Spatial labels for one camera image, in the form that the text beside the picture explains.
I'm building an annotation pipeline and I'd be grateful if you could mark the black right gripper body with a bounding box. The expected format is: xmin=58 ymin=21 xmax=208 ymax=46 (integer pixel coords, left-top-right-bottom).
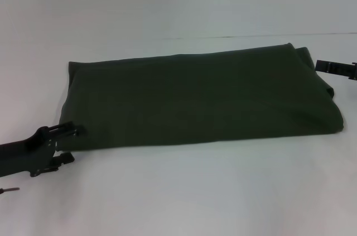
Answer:
xmin=328 ymin=62 xmax=357 ymax=81

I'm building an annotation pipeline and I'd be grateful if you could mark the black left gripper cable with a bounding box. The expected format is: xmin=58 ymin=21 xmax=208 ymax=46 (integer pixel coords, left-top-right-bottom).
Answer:
xmin=0 ymin=186 xmax=21 ymax=195

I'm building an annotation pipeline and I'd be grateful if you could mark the dark green shirt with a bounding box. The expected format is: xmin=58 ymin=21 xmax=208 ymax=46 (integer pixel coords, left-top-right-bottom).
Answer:
xmin=55 ymin=42 xmax=346 ymax=155

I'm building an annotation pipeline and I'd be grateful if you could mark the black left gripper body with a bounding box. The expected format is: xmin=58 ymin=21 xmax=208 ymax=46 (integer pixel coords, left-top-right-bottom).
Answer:
xmin=0 ymin=126 xmax=59 ymax=179

